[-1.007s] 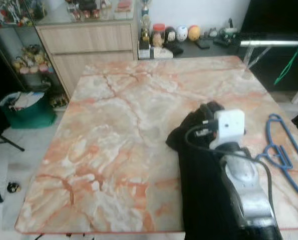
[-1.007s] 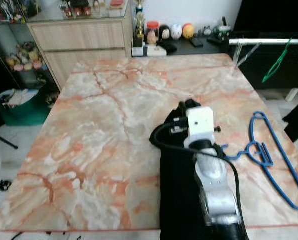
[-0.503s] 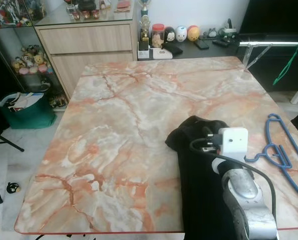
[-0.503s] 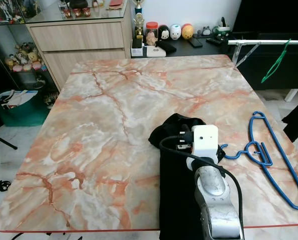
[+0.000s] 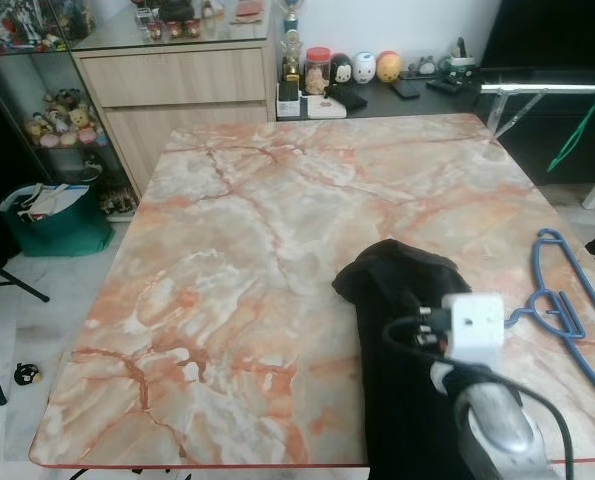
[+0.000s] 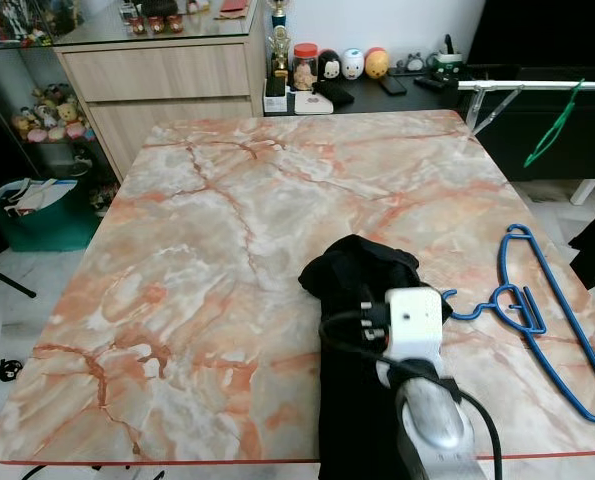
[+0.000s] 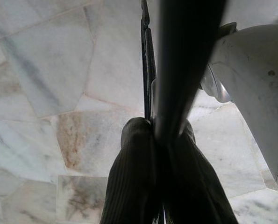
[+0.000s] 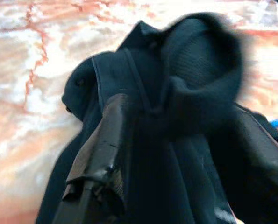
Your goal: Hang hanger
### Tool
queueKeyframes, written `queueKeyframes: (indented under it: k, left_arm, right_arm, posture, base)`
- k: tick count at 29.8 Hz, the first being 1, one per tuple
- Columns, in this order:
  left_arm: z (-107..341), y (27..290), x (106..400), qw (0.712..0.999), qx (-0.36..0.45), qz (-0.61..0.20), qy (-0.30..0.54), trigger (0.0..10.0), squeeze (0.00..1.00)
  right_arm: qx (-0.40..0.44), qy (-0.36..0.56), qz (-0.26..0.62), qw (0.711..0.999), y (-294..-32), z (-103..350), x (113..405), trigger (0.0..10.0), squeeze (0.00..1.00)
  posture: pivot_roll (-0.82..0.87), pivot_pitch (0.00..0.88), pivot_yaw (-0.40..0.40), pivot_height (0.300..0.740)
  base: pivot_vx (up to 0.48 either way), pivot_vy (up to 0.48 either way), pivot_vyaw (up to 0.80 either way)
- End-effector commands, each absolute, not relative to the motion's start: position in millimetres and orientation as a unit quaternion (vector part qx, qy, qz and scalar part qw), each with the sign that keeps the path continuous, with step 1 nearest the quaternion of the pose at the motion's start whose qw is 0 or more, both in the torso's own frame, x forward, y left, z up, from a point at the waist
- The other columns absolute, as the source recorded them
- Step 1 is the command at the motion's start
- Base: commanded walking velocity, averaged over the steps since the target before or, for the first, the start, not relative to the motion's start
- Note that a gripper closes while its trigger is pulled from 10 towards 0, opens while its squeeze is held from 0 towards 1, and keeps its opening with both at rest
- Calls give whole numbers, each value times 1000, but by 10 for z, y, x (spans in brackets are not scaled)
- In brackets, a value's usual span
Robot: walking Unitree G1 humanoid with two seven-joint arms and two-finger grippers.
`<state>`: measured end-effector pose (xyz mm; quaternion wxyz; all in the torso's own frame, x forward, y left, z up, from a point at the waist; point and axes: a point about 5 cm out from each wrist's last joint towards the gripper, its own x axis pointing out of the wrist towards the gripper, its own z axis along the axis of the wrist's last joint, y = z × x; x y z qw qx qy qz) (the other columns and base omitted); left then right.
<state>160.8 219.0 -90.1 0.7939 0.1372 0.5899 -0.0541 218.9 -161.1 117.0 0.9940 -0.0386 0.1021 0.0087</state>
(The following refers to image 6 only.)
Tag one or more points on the blue plastic hanger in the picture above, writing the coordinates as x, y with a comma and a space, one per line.
504, 262

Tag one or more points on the green plastic hanger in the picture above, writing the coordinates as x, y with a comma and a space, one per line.
527, 162

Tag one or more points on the dark green bag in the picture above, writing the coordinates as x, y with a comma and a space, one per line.
42, 232

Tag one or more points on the small black floor toy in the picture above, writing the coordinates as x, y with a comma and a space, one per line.
13, 371

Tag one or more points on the glass display cabinet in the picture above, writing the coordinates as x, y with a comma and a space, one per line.
2, 100

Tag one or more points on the marble-pattern folding table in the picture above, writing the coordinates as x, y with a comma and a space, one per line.
217, 250

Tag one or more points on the light wooden sideboard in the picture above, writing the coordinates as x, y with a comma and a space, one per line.
167, 75

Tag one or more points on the gold trophy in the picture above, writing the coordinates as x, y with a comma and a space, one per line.
279, 40

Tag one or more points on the small white box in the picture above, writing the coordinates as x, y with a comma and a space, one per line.
312, 102

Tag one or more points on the glass jar with red lid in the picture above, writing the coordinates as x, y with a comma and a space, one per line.
305, 70

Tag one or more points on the black wallet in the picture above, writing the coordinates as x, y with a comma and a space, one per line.
337, 93

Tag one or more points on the black and white round toy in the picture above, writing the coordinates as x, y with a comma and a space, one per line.
329, 66

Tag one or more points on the orange yellow round toy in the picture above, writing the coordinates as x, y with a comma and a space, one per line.
377, 63

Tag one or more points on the black phone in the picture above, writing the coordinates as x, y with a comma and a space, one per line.
393, 84

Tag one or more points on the small grey toy figure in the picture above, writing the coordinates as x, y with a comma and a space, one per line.
413, 64

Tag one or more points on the black remote control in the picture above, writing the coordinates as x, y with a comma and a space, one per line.
434, 82

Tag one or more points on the green and white mug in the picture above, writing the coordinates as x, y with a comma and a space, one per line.
449, 66

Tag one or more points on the chrome clothes rack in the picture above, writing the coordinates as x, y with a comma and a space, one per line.
537, 84

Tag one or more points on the black flat-screen TV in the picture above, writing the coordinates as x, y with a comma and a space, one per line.
547, 30

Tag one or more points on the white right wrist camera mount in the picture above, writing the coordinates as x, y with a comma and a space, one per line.
417, 320

